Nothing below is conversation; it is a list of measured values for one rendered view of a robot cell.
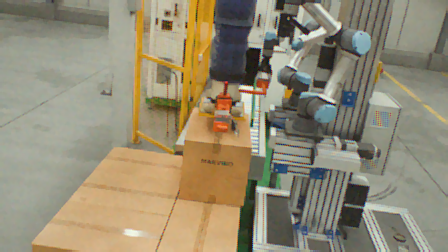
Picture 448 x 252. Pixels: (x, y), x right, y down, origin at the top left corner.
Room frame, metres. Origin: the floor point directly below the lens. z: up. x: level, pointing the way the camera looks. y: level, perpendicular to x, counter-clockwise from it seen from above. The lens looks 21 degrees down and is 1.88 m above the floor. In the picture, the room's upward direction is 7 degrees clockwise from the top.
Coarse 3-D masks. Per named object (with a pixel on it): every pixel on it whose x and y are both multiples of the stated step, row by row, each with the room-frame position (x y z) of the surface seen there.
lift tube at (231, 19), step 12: (216, 0) 2.41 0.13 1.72; (228, 0) 2.35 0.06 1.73; (240, 0) 2.34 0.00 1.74; (252, 0) 2.38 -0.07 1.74; (216, 12) 2.41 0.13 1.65; (228, 12) 2.34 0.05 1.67; (240, 12) 2.34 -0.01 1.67; (252, 12) 2.41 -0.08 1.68; (228, 24) 2.33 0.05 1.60; (240, 24) 2.34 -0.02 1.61; (252, 24) 2.41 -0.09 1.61
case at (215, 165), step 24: (192, 120) 2.48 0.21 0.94; (192, 144) 2.14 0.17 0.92; (216, 144) 2.15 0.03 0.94; (240, 144) 2.18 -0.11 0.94; (192, 168) 2.15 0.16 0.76; (216, 168) 2.15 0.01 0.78; (240, 168) 2.15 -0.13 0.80; (192, 192) 2.15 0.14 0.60; (216, 192) 2.15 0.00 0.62; (240, 192) 2.15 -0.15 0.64
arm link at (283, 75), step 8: (304, 24) 3.07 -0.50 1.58; (312, 24) 3.03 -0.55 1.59; (304, 48) 2.96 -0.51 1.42; (296, 56) 2.94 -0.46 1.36; (304, 56) 2.96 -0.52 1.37; (288, 64) 2.93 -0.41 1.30; (296, 64) 2.92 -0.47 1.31; (280, 72) 2.91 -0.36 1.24; (288, 72) 2.88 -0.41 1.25; (280, 80) 2.89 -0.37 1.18; (288, 80) 2.83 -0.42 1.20
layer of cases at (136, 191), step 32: (128, 160) 2.57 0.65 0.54; (160, 160) 2.63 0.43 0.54; (96, 192) 2.11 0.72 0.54; (128, 192) 2.15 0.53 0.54; (160, 192) 2.20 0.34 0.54; (64, 224) 1.76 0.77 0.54; (96, 224) 1.79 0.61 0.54; (128, 224) 1.83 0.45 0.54; (160, 224) 1.86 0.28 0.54; (192, 224) 1.90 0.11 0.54; (224, 224) 1.94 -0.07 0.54
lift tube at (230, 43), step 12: (216, 24) 2.41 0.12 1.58; (216, 36) 2.41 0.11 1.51; (228, 36) 2.35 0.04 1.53; (240, 36) 2.35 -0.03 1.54; (216, 48) 2.38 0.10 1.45; (228, 48) 2.34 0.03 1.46; (240, 48) 2.36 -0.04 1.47; (216, 60) 2.38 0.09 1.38; (228, 60) 2.35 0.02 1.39; (240, 60) 2.38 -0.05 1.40; (228, 72) 2.34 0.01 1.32; (240, 72) 2.39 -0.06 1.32
